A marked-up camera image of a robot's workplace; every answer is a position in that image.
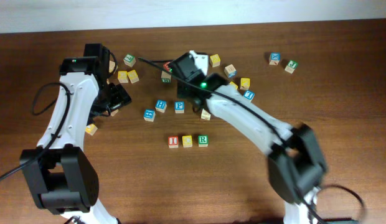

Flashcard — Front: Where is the green L block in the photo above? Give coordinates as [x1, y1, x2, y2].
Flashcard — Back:
[123, 54, 136, 67]

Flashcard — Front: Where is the blue P block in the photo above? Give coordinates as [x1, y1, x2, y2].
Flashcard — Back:
[174, 101, 185, 113]

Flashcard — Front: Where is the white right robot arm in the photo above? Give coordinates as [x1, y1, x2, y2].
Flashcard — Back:
[168, 50, 327, 223]

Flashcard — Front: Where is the green R block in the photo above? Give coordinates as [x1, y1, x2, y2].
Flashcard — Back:
[198, 135, 209, 147]

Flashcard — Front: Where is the wooden block green side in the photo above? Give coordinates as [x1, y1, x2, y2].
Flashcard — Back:
[161, 71, 172, 83]

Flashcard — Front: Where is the yellow block beside left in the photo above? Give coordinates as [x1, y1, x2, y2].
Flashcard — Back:
[127, 70, 139, 83]

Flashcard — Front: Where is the yellow C block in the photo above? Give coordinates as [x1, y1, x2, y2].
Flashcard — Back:
[182, 135, 193, 147]

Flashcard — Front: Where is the green J block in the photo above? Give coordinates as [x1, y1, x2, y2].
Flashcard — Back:
[285, 60, 298, 74]

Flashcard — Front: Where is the wooden K block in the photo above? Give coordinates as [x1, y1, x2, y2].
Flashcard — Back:
[200, 109, 211, 120]

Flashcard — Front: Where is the wooden block red side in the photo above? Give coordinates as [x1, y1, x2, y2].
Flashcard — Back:
[85, 124, 98, 136]

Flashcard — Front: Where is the blue X block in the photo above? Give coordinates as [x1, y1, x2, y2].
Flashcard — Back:
[269, 52, 281, 65]

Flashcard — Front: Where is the yellow block right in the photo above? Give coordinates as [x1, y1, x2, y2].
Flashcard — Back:
[240, 78, 250, 90]

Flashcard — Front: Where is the wooden block blue D side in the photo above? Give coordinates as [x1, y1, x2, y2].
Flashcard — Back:
[224, 64, 237, 78]

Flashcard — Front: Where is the blue I block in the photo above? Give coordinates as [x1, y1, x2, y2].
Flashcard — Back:
[243, 90, 255, 102]

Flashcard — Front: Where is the red I block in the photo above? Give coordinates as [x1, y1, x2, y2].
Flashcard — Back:
[167, 136, 179, 148]

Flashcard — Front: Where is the blue block near gripper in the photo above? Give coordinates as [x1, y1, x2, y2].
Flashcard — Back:
[143, 109, 156, 122]

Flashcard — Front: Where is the yellow M block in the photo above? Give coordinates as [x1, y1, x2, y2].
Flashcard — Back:
[209, 54, 221, 67]

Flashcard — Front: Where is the plain wooden block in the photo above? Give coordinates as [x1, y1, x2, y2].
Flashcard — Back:
[109, 61, 115, 73]

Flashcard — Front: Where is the red G block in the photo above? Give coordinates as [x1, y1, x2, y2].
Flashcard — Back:
[163, 62, 172, 72]

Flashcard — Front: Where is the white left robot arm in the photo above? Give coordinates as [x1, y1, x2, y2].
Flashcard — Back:
[19, 44, 131, 223]

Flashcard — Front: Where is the blue H block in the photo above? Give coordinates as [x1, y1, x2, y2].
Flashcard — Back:
[155, 100, 167, 113]

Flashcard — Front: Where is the yellow S block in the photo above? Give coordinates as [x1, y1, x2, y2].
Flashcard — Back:
[229, 82, 238, 90]

